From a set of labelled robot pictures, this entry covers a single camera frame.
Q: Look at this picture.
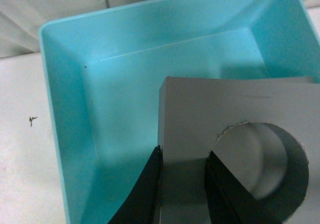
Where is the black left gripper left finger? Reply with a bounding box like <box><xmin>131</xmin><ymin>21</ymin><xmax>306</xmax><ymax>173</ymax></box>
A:
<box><xmin>109</xmin><ymin>146</ymin><xmax>162</xmax><ymax>224</ymax></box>

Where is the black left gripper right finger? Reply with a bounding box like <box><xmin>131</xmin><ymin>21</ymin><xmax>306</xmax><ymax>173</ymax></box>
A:
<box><xmin>204</xmin><ymin>151</ymin><xmax>281</xmax><ymax>224</ymax></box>

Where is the light blue plastic box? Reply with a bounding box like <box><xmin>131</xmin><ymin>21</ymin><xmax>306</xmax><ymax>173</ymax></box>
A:
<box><xmin>39</xmin><ymin>0</ymin><xmax>320</xmax><ymax>224</ymax></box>

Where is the gray cube with round hole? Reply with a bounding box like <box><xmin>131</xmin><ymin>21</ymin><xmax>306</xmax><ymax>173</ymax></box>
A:
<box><xmin>158</xmin><ymin>77</ymin><xmax>320</xmax><ymax>224</ymax></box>

